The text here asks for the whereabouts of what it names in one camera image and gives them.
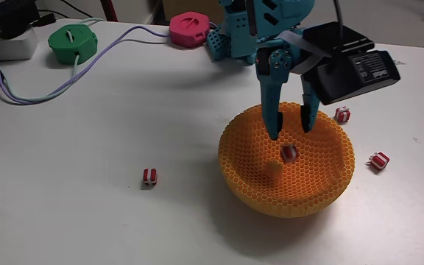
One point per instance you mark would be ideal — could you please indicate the red white striped cube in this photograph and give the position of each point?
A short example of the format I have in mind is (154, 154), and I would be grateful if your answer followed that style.
(289, 153)
(379, 160)
(342, 114)
(149, 176)

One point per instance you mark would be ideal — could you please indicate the yellow toy cube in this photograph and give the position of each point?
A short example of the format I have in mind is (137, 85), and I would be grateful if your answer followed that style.
(272, 170)

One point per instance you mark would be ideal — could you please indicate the yellow honeycomb basket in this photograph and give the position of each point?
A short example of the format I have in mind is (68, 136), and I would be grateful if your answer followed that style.
(307, 184)

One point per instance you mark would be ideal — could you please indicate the black webcam box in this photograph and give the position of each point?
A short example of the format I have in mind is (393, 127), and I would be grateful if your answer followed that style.
(348, 73)

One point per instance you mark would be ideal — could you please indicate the red metal pole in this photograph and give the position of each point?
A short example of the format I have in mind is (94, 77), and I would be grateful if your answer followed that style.
(108, 9)

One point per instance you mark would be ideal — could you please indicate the black power plug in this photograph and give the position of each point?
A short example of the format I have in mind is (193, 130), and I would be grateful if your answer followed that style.
(44, 20)

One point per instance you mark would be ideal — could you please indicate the black power adapter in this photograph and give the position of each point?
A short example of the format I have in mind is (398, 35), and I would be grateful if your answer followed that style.
(11, 16)

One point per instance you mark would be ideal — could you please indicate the white power block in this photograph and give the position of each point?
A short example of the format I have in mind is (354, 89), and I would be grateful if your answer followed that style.
(9, 48)

